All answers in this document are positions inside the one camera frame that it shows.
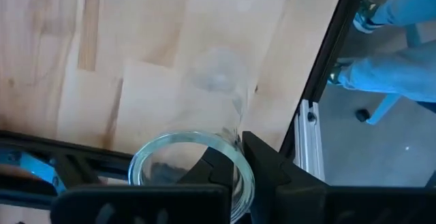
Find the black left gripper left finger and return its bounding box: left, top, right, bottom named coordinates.
left=50, top=146, right=236, bottom=224

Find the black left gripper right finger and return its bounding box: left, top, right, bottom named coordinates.
left=241, top=131, right=436, bottom=224

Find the clear glass cylinder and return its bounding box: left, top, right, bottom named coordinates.
left=127, top=46, right=256, bottom=224

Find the person's shoe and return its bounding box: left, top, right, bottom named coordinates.
left=327, top=59, right=355, bottom=85
left=352, top=0, right=384, bottom=34

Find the swivel chair base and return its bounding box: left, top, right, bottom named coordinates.
left=354, top=0, right=423, bottom=126

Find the person's leg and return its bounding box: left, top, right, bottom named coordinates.
left=373, top=0, right=436, bottom=27
left=337, top=39, right=436, bottom=104

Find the silver aluminium bracket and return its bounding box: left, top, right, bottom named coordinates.
left=293, top=98, right=326, bottom=182

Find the black aluminium rig frame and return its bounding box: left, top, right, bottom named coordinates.
left=0, top=0, right=374, bottom=211

